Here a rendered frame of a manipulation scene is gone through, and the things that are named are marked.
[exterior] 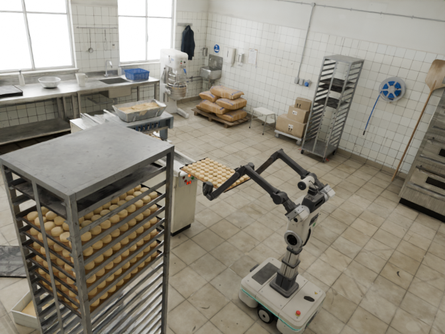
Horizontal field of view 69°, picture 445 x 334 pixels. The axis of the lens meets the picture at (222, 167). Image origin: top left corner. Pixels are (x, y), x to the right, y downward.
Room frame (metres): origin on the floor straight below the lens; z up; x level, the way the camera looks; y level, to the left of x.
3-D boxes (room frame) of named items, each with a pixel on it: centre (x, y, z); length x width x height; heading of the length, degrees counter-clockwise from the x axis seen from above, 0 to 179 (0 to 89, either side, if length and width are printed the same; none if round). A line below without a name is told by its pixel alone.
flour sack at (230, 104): (7.02, -0.04, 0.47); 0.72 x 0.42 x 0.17; 146
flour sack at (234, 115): (7.03, -0.07, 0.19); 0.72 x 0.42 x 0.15; 145
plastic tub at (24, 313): (1.74, 1.37, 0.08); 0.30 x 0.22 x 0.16; 81
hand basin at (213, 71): (8.04, 0.53, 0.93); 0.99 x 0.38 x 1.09; 51
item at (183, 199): (3.25, 0.63, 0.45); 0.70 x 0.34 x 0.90; 50
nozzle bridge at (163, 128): (3.57, 1.02, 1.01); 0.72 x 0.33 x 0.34; 140
